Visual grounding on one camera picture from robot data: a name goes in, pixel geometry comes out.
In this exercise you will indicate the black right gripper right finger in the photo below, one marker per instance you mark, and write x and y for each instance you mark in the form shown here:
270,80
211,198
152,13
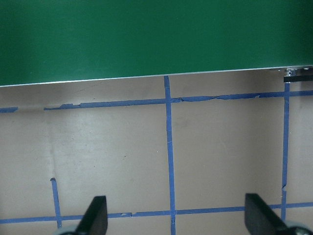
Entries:
260,219

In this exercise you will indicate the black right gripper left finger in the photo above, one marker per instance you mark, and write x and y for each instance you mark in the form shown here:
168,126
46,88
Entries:
95,219

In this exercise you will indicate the green conveyor belt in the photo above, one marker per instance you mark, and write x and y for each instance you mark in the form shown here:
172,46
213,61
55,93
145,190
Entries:
47,41

